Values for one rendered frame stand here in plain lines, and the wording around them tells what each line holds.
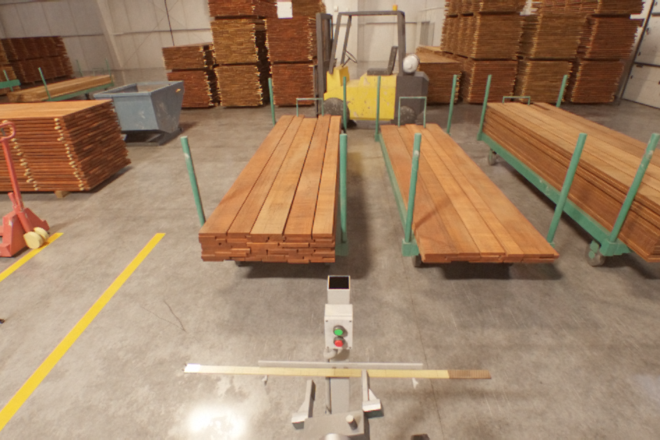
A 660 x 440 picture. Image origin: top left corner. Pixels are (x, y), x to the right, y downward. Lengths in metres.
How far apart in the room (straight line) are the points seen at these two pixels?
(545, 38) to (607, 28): 1.51
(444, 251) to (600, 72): 9.56
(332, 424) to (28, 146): 5.52
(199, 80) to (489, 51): 7.52
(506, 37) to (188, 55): 8.02
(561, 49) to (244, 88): 8.09
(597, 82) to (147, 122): 10.80
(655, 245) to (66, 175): 6.25
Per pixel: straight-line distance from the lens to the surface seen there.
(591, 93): 11.78
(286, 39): 9.68
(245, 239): 2.52
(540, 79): 10.84
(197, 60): 10.35
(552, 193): 4.16
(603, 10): 11.37
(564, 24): 10.91
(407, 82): 7.16
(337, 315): 0.93
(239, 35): 10.05
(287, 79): 9.84
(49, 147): 5.73
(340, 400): 1.29
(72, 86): 13.91
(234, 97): 10.15
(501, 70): 10.42
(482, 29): 10.19
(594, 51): 11.47
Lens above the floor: 1.91
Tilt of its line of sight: 29 degrees down
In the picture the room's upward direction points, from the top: 2 degrees counter-clockwise
